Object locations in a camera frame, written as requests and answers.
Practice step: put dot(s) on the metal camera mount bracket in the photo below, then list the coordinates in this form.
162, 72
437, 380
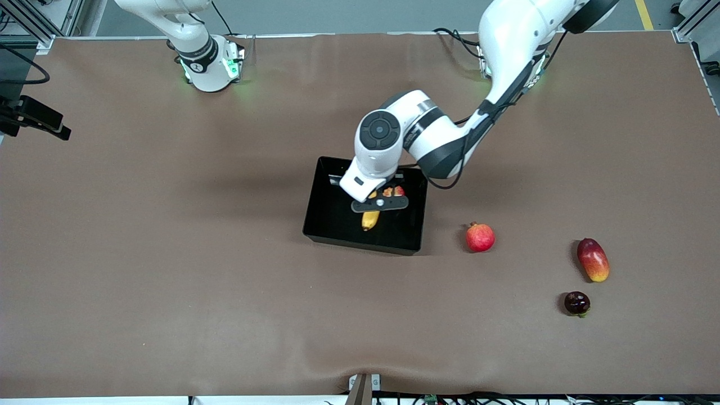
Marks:
363, 389

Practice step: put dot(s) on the red yellow apple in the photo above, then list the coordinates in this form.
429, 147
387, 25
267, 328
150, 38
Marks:
396, 192

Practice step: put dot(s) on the red pomegranate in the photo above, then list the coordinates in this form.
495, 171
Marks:
480, 237

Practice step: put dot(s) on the aluminium frame profile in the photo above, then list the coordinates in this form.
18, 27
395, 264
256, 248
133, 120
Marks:
39, 22
694, 25

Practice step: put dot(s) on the red yellow mango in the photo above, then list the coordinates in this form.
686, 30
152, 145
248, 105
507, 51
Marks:
593, 260

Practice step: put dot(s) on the yellow banana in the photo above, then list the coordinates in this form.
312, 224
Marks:
370, 220

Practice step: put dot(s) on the black plastic box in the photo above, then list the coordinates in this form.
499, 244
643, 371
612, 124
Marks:
332, 219

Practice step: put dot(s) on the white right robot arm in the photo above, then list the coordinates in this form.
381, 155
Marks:
198, 59

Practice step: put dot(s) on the dark purple mangosteen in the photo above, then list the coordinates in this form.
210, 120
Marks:
576, 302

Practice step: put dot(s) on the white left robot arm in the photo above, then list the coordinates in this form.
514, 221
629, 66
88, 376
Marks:
512, 39

